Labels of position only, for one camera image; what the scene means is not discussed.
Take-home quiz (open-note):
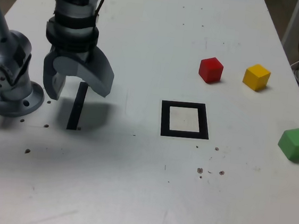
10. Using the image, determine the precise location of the red cube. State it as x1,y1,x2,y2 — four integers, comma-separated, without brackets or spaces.
197,55,225,85

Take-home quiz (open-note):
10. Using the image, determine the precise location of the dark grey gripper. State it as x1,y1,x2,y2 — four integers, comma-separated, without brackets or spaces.
40,41,118,106

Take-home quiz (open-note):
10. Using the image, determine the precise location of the black tape square outline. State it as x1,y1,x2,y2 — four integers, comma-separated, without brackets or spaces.
158,99,213,142

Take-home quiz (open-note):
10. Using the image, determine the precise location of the black tape strip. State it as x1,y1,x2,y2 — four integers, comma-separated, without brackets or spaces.
66,80,89,132

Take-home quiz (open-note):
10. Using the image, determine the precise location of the yellow cube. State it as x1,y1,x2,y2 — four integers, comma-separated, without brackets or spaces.
241,62,272,94

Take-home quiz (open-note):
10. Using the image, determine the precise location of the green cube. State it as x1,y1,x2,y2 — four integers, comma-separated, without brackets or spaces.
276,125,299,162

